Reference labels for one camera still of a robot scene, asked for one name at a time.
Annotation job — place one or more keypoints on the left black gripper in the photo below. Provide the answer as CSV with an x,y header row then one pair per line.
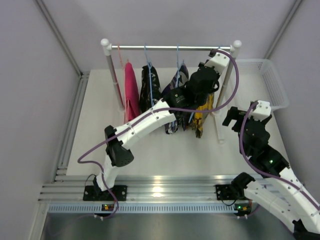
x,y
216,82

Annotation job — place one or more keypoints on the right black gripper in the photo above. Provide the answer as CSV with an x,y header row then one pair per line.
x,y
235,114

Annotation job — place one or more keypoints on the yellow camouflage trousers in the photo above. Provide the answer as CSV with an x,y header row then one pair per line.
x,y
199,118

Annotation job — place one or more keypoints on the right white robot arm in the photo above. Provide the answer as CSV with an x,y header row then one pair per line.
x,y
296,208

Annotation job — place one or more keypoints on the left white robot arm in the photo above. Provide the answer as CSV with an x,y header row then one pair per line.
x,y
174,106

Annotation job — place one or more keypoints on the purple camouflage trousers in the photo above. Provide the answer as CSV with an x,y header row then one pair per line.
x,y
172,127

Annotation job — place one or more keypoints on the black camouflage trousers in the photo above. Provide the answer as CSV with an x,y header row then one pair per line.
x,y
144,98

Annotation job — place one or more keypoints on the pink trousers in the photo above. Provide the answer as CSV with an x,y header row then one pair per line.
x,y
131,93

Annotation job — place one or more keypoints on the white plastic basket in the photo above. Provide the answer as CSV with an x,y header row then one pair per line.
x,y
259,80

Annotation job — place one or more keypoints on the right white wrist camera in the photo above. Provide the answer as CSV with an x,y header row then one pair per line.
x,y
261,111

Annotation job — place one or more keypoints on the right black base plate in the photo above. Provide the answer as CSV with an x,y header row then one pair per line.
x,y
229,192

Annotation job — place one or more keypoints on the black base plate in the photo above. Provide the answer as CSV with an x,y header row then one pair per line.
x,y
91,195
229,192

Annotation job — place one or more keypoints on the aluminium rail frame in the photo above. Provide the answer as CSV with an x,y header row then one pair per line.
x,y
166,169

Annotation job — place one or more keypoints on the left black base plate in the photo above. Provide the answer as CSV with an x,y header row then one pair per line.
x,y
91,195

